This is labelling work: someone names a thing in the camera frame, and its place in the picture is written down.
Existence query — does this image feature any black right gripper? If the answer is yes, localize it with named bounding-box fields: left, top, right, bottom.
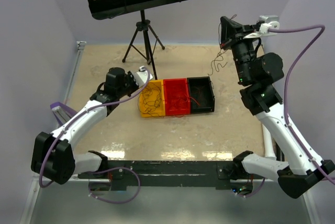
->
left=220, top=16, right=263, bottom=84

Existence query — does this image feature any yellow plastic bin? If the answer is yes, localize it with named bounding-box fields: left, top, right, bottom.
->
left=138, top=80, right=165, bottom=118

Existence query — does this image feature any red plastic bin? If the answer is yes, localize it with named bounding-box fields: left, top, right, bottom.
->
left=163, top=78, right=191, bottom=116

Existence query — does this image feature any red cable tangle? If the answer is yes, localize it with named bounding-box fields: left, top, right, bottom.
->
left=167, top=84, right=200, bottom=117

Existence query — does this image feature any black plastic bin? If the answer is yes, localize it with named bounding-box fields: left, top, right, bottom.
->
left=187, top=76, right=215, bottom=114

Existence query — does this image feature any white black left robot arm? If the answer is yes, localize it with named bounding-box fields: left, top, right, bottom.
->
left=30, top=66, right=152, bottom=185

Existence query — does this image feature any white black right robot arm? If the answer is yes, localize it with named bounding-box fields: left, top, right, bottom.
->
left=220, top=15, right=334, bottom=199

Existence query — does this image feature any purple metronome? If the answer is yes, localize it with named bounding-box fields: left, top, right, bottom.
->
left=50, top=102, right=77, bottom=127

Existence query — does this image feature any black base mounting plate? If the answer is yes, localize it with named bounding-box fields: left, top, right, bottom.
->
left=86, top=160, right=264, bottom=191

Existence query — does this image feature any white microphone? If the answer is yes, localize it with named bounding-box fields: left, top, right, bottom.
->
left=262, top=125, right=276, bottom=160

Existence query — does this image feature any black microphone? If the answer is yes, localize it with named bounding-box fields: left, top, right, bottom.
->
left=275, top=142, right=285, bottom=161

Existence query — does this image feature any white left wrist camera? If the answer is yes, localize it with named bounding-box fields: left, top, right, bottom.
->
left=132, top=66, right=154, bottom=88

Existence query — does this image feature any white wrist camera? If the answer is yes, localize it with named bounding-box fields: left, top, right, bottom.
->
left=132, top=66, right=154, bottom=88
left=243, top=15, right=280, bottom=39

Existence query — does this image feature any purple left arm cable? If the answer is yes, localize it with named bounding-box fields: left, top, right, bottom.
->
left=39, top=68, right=151, bottom=188

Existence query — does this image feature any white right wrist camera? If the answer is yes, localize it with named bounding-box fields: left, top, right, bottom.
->
left=243, top=15, right=280, bottom=39

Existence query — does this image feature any aluminium front rail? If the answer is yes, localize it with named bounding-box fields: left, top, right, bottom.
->
left=31, top=159, right=310, bottom=183

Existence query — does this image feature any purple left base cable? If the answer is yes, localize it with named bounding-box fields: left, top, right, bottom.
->
left=88, top=166, right=142, bottom=204

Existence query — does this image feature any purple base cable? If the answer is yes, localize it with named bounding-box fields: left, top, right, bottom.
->
left=235, top=175, right=265, bottom=198
left=88, top=166, right=142, bottom=204

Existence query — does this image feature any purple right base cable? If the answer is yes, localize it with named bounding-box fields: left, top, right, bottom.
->
left=235, top=175, right=265, bottom=198

